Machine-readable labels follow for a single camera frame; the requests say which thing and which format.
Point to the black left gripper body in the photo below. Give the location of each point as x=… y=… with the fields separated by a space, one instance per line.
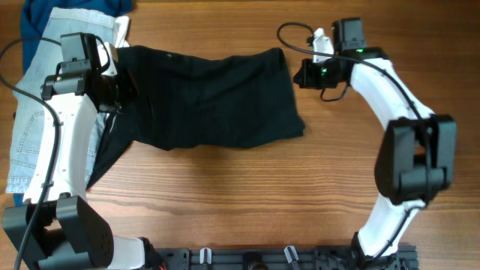
x=124 y=89

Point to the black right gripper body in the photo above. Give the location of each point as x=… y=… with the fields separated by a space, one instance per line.
x=319 y=75

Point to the black shorts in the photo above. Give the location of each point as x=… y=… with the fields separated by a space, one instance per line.
x=242 y=101

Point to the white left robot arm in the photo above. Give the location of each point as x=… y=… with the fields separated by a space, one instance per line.
x=55 y=227

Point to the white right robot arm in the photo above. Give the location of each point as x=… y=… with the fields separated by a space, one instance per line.
x=416 y=157

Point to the white garment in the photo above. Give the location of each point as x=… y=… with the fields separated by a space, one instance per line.
x=109 y=50

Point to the light blue denim jeans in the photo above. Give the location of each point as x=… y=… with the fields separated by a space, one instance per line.
x=29 y=122

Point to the dark blue garment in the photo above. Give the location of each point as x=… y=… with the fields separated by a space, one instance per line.
x=34 y=18

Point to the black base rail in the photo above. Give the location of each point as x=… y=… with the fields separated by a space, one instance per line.
x=319 y=258

